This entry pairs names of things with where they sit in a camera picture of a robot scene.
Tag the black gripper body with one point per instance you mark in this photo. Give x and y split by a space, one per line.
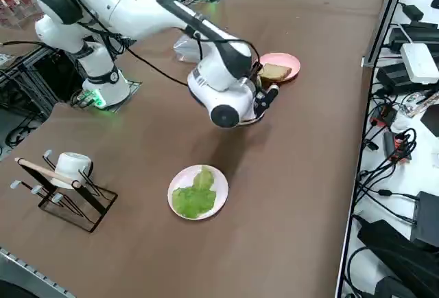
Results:
258 102

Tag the green lettuce leaf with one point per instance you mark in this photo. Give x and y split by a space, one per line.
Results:
192 198

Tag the white round plate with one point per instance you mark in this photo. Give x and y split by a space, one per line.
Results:
255 121
221 188

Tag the pink round plate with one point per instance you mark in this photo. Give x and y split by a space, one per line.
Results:
291 62

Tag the brown bread slice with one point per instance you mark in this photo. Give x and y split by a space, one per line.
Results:
274 72

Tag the clear plastic container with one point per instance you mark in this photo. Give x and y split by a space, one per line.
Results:
185 49

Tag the red and black connector box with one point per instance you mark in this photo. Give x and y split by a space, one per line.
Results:
384 117

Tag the black adapter brick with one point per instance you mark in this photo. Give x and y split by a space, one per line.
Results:
394 76

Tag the green circuit board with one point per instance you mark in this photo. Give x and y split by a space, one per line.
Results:
420 102

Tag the white router box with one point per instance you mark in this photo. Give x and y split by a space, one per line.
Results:
420 61

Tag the black flat device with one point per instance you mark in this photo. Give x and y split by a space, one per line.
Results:
422 35

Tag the black bag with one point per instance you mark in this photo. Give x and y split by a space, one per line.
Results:
394 253

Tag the white cup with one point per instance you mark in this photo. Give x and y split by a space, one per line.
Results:
70 165

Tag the clear shelf with red packets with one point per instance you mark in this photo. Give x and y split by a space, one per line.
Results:
17 6

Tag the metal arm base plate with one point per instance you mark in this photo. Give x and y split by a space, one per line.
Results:
132 88

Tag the aluminium profile rail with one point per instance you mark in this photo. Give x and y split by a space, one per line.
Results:
384 26

